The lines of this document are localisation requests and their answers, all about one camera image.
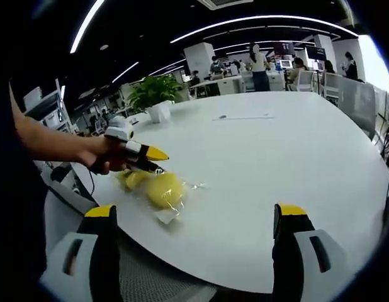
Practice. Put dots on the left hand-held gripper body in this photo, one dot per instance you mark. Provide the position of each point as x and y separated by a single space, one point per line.
119 129

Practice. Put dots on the person's dark shirt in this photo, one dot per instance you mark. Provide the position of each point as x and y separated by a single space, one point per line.
15 188

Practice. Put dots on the yellow round silicone block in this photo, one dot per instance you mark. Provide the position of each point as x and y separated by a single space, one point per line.
164 190

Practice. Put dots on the white plant pot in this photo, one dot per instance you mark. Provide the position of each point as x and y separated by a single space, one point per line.
160 111

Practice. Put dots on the white storage shelf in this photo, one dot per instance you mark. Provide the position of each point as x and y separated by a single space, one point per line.
46 107

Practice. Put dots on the ceiling light strip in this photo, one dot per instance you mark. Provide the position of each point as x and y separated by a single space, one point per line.
86 26
260 22

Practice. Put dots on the green leafy plant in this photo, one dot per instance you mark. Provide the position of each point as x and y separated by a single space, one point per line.
153 89

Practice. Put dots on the yellow rectangular silicone block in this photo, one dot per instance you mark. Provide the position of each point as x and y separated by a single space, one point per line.
131 180

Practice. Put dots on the ceiling air vent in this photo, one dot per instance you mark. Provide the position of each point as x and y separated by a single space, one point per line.
224 3

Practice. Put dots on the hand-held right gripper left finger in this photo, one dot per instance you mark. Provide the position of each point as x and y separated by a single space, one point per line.
101 258

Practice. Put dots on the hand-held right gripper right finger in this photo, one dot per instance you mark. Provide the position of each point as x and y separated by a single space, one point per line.
289 261

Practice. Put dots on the grey mesh chair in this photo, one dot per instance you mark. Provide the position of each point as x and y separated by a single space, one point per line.
358 107

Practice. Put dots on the dark display screen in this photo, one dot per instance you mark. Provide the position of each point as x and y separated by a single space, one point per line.
317 53

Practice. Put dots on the person's left hand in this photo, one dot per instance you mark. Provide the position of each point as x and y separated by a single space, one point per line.
100 155

